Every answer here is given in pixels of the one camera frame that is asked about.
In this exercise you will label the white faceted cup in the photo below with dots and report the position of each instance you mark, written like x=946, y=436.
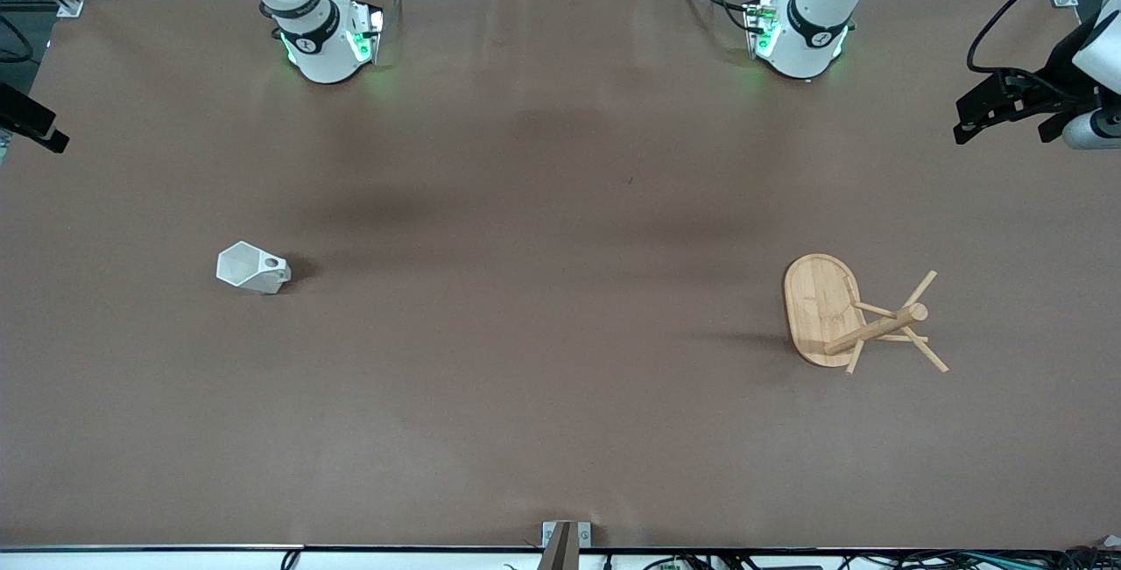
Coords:
x=245, y=268

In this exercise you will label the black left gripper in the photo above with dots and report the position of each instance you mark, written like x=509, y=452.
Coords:
x=1057, y=73

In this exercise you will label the wooden cup rack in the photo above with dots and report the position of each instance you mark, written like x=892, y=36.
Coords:
x=819, y=307

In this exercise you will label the metal bracket plate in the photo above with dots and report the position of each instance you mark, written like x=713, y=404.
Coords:
x=585, y=535

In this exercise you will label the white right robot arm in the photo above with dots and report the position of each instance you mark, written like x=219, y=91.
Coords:
x=324, y=62

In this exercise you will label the dark camera post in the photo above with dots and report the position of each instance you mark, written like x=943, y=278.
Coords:
x=560, y=548

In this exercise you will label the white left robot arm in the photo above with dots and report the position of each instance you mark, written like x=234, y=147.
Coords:
x=801, y=53

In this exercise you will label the left arm base connector panel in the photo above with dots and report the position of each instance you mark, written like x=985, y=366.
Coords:
x=760, y=27

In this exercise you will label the right arm base connector panel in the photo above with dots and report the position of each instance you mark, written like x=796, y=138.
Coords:
x=368, y=36

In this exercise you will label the brown table cover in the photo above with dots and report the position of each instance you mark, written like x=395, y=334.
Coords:
x=560, y=377

